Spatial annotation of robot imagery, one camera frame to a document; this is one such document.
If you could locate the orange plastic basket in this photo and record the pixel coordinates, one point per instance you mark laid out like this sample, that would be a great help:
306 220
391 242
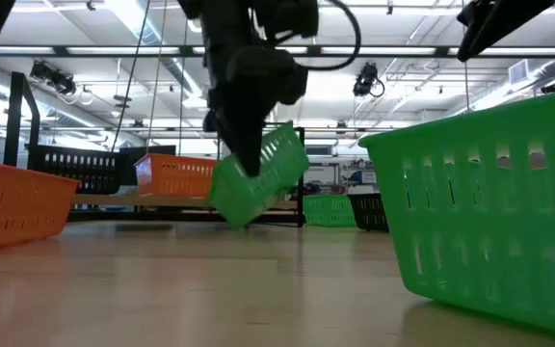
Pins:
17 207
176 176

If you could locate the black ceiling spotlight cluster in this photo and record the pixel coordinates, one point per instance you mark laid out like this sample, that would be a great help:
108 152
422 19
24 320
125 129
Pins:
53 77

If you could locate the wooden shelf with black frame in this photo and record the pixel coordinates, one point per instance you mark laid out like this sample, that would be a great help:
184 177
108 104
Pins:
162 201

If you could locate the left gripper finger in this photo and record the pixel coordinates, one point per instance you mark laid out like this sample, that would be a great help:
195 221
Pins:
246 144

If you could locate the black plastic basket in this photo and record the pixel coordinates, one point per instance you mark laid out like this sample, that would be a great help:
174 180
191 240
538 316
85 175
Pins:
369 212
80 169

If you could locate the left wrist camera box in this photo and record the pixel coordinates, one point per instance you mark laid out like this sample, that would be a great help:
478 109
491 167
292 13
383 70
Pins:
287 19

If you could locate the white air vent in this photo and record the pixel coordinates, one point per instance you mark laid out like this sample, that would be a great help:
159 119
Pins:
518 72

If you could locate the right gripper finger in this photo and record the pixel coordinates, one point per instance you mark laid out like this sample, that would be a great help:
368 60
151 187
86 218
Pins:
480 12
509 21

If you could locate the black ceiling dome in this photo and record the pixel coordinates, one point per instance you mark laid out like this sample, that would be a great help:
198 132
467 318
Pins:
552 88

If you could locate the green plastic basket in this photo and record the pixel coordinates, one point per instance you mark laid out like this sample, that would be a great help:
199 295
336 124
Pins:
499 221
328 209
277 168

